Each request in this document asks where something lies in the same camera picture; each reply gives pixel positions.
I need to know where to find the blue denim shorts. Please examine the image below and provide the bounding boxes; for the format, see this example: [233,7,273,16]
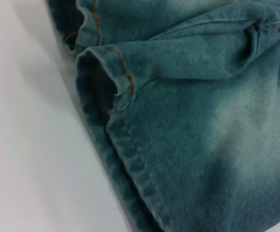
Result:
[62,0,280,232]

